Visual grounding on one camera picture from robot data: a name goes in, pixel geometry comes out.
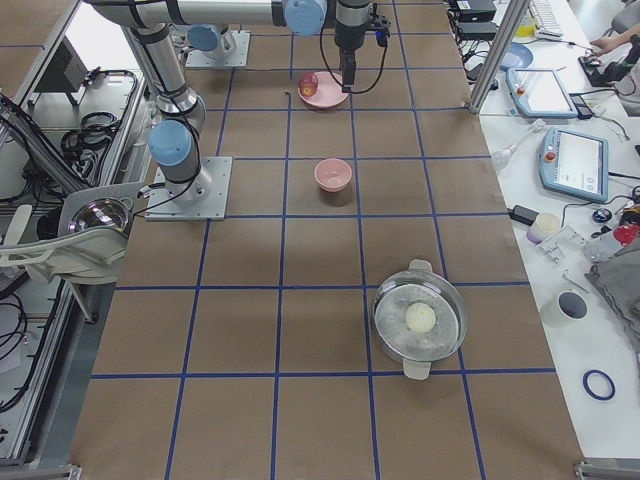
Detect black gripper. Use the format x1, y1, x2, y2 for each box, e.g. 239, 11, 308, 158
334, 0, 370, 91

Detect red apple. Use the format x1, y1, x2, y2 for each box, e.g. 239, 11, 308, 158
298, 72, 319, 98

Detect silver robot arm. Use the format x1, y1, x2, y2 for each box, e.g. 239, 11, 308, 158
91, 1, 375, 214

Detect pink plate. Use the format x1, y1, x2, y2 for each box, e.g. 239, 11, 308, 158
298, 71, 348, 109

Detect pink bowl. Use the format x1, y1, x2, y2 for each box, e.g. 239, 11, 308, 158
314, 158, 353, 193

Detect blue plate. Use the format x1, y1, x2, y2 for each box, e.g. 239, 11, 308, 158
500, 42, 533, 71

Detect far teach pendant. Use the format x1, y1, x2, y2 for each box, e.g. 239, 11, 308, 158
505, 68, 578, 119

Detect teach pendant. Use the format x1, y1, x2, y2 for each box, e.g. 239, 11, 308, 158
539, 128, 609, 204
505, 68, 578, 119

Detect black power adapter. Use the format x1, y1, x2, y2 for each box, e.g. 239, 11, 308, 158
508, 205, 539, 227

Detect steel steamer pot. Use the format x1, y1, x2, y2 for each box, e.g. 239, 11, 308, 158
370, 259, 469, 380

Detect near teach pendant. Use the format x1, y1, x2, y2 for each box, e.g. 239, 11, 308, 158
539, 128, 609, 204

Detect purple white cup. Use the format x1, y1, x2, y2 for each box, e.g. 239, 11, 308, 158
526, 213, 561, 244

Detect white steamed bun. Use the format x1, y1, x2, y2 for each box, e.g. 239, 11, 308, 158
404, 302, 436, 333

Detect white grey cup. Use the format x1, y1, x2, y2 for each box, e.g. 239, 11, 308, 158
540, 290, 588, 328

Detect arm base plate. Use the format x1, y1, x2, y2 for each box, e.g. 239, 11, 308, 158
185, 28, 251, 70
143, 156, 232, 221

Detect aluminium frame post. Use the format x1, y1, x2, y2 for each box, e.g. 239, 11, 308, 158
467, 0, 530, 114

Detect blue ring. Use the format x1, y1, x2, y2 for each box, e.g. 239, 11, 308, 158
582, 369, 616, 401

